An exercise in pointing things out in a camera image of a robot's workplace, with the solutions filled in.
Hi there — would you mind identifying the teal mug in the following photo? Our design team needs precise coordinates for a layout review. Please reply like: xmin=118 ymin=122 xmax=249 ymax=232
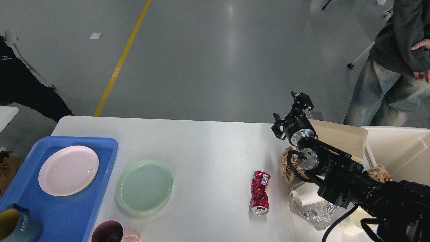
xmin=0 ymin=203 xmax=43 ymax=242

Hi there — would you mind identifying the pink plate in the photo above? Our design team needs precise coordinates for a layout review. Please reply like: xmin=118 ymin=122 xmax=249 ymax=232
xmin=38 ymin=146 xmax=99 ymax=197

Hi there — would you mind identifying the light green plate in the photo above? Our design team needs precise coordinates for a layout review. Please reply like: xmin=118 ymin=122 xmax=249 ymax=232
xmin=115 ymin=159 xmax=173 ymax=213

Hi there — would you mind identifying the blue plastic tray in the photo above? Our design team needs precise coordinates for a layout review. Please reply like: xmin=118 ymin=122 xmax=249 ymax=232
xmin=1 ymin=136 xmax=118 ymax=242

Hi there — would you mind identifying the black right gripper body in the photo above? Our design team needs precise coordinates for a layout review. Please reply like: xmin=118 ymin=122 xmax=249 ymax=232
xmin=284 ymin=116 xmax=316 ymax=147

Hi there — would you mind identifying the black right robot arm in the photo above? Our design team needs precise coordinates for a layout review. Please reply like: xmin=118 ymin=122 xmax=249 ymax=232
xmin=272 ymin=92 xmax=430 ymax=242

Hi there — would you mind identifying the pink mug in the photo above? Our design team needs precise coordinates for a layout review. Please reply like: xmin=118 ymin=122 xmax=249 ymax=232
xmin=90 ymin=219 xmax=141 ymax=242

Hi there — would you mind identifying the person in grey hoodie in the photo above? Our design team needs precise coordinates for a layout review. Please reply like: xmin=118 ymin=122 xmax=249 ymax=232
xmin=343 ymin=0 xmax=430 ymax=127

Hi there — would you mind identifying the white paper cup lower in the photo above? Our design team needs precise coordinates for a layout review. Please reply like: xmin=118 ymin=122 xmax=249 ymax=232
xmin=349 ymin=207 xmax=375 ymax=231

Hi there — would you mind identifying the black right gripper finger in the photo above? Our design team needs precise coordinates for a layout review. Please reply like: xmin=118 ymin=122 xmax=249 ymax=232
xmin=291 ymin=91 xmax=314 ymax=117
xmin=271 ymin=113 xmax=286 ymax=140

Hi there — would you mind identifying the white plastic bin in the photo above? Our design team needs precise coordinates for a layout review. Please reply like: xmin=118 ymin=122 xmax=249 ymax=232
xmin=364 ymin=126 xmax=430 ymax=185

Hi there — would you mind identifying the crushed red soda can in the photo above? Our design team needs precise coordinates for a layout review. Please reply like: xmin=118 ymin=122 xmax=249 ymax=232
xmin=249 ymin=170 xmax=271 ymax=215

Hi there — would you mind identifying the brown paper bag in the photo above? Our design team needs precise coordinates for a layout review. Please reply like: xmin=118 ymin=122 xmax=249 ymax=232
xmin=309 ymin=119 xmax=368 ymax=163

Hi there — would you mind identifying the white office chair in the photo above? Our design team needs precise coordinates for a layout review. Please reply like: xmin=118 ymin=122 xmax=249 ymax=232
xmin=347 ymin=4 xmax=393 ymax=69

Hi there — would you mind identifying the crumpled clear plastic wrap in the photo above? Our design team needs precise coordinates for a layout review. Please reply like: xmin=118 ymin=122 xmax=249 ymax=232
xmin=289 ymin=182 xmax=347 ymax=230

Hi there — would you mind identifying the person in black clothes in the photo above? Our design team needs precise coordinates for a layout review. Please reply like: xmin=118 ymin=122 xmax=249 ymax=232
xmin=0 ymin=39 xmax=73 ymax=122

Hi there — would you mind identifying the white paper cup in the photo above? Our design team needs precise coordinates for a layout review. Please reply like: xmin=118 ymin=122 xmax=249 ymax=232
xmin=349 ymin=207 xmax=375 ymax=231
xmin=292 ymin=186 xmax=325 ymax=206

